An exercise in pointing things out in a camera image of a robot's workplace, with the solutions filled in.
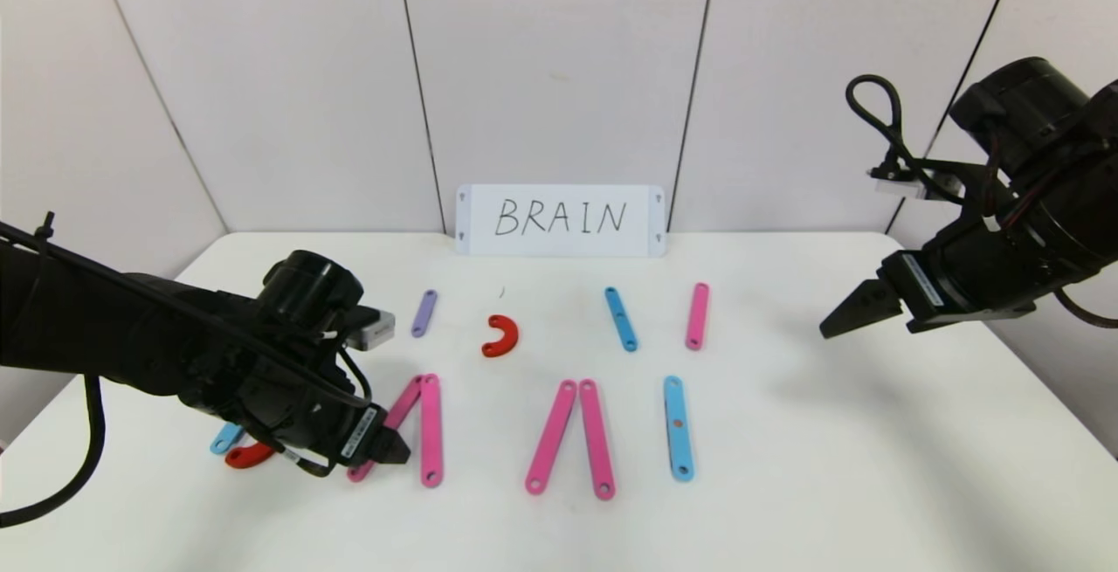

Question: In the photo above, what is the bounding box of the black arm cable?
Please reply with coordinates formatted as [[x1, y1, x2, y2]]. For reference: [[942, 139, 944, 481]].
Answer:
[[1052, 288, 1118, 329], [0, 376, 107, 527]]

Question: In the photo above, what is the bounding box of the blue bar with orange dot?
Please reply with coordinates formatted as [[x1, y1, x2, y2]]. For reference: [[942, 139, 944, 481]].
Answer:
[[662, 376, 695, 481]]

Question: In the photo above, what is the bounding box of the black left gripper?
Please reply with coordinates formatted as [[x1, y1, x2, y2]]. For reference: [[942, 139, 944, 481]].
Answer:
[[282, 369, 411, 469]]

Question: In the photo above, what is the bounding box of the pink bar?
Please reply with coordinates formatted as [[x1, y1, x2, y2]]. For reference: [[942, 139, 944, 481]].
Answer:
[[348, 375, 426, 483], [420, 373, 446, 488], [684, 283, 710, 352], [577, 379, 617, 500], [524, 379, 579, 495]]

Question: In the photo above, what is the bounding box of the white BRAIN word sign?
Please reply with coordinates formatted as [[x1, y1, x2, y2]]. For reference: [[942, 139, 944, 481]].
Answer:
[[455, 186, 666, 258]]

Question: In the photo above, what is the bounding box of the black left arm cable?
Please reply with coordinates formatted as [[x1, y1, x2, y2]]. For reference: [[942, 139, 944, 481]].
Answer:
[[0, 376, 107, 527]]

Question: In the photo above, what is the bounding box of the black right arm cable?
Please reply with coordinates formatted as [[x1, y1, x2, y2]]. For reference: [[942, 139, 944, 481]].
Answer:
[[1052, 288, 1118, 329]]

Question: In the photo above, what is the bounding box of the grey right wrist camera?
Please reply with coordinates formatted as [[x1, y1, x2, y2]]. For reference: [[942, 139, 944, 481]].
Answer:
[[867, 166, 928, 199]]

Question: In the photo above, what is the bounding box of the large red arc piece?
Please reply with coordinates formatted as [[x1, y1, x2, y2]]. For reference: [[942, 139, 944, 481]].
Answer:
[[224, 441, 279, 469]]

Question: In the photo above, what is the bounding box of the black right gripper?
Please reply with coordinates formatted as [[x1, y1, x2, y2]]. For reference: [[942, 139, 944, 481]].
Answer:
[[818, 217, 1046, 340]]

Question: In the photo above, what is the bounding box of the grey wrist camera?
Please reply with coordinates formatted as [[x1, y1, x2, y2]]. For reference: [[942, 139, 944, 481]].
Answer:
[[345, 308, 396, 351], [867, 166, 928, 199]]

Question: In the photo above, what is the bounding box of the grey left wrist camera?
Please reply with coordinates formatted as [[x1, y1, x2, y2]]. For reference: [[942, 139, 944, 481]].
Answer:
[[345, 308, 396, 351]]

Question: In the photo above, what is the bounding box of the looped black camera cable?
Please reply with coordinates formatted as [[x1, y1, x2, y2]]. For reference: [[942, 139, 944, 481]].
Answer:
[[845, 74, 927, 180]]

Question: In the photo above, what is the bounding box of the small red arc piece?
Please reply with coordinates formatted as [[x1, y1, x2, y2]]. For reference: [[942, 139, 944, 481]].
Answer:
[[481, 315, 520, 358]]

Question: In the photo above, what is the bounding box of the short purple flat bar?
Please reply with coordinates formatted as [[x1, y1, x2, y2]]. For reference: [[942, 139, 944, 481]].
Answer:
[[411, 290, 440, 339]]

